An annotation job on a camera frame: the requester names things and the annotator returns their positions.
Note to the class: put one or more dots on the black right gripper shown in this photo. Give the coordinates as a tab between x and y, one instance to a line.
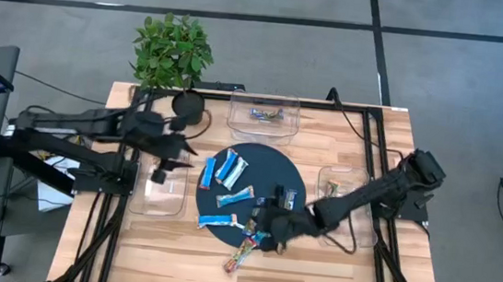
285	227

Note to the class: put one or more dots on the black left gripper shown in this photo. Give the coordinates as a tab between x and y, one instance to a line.
150	133

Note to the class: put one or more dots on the blue granola bar red end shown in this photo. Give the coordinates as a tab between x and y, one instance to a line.
261	237

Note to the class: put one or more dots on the green orange granola bar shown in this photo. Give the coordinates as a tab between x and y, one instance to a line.
333	187
249	227

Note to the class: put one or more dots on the green white granola bar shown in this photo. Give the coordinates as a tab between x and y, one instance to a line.
240	255

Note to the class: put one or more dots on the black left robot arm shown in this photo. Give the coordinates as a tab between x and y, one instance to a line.
64	119

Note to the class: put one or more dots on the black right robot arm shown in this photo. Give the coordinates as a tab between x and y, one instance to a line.
367	191

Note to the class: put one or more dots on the white paper strip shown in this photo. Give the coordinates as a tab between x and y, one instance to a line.
239	226

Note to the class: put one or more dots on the black plant pot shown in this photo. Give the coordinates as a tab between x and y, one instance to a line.
188	107

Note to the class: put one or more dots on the clear plastic bin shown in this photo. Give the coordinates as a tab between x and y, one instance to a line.
365	237
158	201
262	130

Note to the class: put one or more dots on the round dark woven placemat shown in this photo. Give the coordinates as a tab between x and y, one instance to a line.
267	170

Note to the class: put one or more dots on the black box blue light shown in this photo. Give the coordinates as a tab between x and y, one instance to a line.
217	85

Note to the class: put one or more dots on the green leafy plant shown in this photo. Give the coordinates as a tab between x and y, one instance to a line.
172	50

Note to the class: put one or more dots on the white paper sheet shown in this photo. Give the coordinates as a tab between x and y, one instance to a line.
55	187

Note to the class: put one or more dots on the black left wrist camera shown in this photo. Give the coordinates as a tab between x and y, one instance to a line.
159	177

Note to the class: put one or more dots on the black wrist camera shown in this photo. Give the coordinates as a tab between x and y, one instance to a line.
159	177
279	194

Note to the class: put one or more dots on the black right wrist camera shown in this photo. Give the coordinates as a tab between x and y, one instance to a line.
279	194

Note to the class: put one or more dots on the black aluminium table frame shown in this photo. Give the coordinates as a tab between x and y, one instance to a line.
319	106

